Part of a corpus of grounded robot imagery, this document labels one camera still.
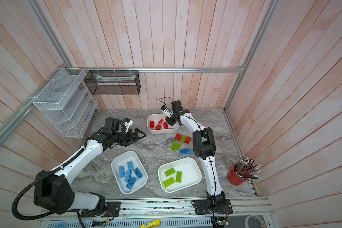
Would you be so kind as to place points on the white bin front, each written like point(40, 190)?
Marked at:
point(191, 174)

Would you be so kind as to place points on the red cup with pencils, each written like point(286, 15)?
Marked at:
point(244, 170)

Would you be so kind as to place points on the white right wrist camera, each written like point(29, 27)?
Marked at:
point(166, 110)

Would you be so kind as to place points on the white bin with red legos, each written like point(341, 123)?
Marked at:
point(156, 118)

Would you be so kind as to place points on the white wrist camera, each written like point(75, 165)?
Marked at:
point(126, 124)
point(166, 110)

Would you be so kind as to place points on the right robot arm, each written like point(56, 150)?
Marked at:
point(204, 148)

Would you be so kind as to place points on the white wire shelf rack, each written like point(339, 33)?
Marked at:
point(65, 104)

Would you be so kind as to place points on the white bin left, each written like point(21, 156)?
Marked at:
point(122, 160)

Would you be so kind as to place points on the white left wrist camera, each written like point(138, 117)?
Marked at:
point(126, 124)

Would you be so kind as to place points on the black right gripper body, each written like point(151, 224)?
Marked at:
point(171, 120)

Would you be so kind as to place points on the black mesh basket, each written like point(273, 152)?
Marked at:
point(113, 82)

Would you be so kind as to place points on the blue lego small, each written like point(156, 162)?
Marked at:
point(130, 166)

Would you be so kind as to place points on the yellow marker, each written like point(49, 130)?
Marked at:
point(151, 224)

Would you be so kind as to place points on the white tape roll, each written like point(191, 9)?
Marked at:
point(253, 221)

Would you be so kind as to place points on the large blue lego underside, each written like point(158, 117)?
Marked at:
point(184, 151)

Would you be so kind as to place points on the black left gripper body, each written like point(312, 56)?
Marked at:
point(123, 137)

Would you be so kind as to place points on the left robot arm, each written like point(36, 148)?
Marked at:
point(53, 190)

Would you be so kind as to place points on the long red lego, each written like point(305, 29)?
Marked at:
point(165, 125)

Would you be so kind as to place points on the red lego sideways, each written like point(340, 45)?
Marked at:
point(187, 140)

